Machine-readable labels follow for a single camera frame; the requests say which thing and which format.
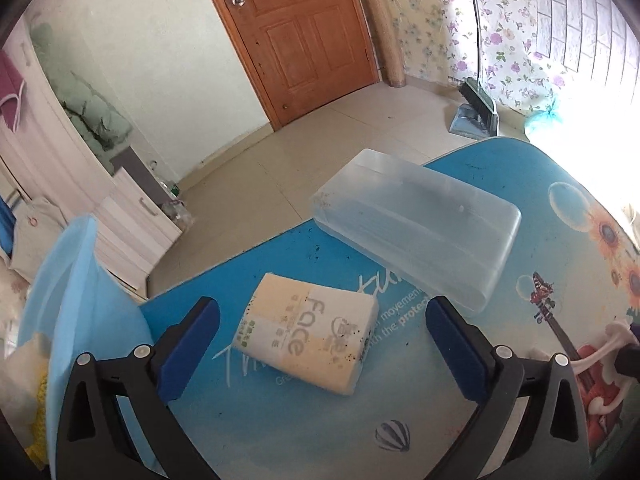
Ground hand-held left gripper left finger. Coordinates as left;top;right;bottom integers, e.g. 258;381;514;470
56;296;221;480

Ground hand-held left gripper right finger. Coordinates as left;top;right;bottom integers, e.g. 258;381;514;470
425;296;590;480

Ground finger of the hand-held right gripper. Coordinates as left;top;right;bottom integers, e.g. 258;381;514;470
616;346;640;377

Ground white yellow tissue pack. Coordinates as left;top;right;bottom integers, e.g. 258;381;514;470
232;272;379;397

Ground light blue plastic basin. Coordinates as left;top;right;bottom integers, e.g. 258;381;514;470
19;214;168;480

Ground white yellow plush toy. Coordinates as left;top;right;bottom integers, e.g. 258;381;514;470
0;332;53;466

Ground scenery printed desktop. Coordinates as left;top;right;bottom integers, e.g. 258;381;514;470
140;137;640;480

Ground clear plastic box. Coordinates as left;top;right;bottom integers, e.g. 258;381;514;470
310;148;522;317

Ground white striped wardrobe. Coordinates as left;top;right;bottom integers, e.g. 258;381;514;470
0;10;183;296

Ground white tote bag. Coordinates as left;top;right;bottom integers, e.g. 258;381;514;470
10;197;68;273

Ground blue dustpan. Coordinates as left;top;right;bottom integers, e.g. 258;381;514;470
447;102;501;138

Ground blue garment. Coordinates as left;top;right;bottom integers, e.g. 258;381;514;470
0;197;16;251

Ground light blue plastic bag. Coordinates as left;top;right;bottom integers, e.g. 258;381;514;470
525;97;565;136

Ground black broom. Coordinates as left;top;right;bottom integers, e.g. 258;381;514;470
459;0;496;128

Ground green quilt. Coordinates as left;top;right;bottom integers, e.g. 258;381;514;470
30;22;133;151

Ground rolled straw mat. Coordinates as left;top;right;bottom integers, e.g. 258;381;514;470
347;0;407;86

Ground maroon cloth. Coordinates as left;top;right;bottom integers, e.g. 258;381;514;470
0;50;27;133

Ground brown wooden door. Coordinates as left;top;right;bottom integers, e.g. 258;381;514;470
194;0;382;132

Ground grey brick pattern panel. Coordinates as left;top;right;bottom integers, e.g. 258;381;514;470
530;0;640;86

